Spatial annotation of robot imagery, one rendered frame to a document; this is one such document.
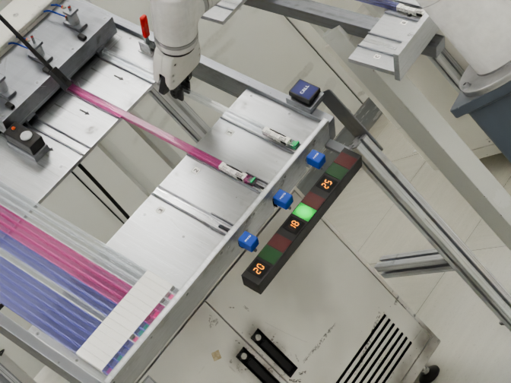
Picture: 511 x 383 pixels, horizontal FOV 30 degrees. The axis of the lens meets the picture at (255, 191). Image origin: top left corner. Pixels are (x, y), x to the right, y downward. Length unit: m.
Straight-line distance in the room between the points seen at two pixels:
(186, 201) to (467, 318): 0.96
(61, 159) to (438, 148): 0.82
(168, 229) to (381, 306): 0.68
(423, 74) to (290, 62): 1.39
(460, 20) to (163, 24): 0.57
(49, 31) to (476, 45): 1.00
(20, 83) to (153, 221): 0.44
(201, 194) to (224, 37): 2.33
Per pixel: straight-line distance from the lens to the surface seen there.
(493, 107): 1.49
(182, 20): 1.75
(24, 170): 1.95
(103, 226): 3.73
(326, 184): 1.81
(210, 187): 1.82
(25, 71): 2.05
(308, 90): 1.89
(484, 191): 2.20
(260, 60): 4.15
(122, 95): 2.02
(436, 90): 2.93
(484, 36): 1.45
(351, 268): 2.23
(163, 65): 1.85
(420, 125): 2.12
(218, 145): 1.88
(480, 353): 2.35
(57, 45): 2.07
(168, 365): 2.02
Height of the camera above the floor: 1.16
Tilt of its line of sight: 14 degrees down
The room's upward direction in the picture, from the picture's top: 44 degrees counter-clockwise
